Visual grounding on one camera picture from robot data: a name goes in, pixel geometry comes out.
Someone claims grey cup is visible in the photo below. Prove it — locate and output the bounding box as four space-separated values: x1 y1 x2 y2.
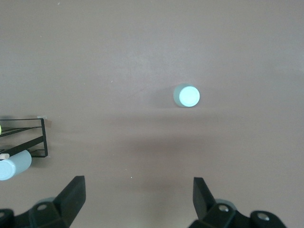
0 149 33 181

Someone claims mint green cup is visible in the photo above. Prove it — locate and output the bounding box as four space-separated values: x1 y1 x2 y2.
173 83 200 108

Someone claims black wire cup rack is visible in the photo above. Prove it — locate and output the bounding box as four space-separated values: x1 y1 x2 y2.
0 115 49 159

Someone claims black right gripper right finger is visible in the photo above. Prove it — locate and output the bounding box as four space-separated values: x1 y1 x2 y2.
190 177 285 228

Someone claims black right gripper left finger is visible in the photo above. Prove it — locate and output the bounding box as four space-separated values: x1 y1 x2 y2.
0 175 86 228

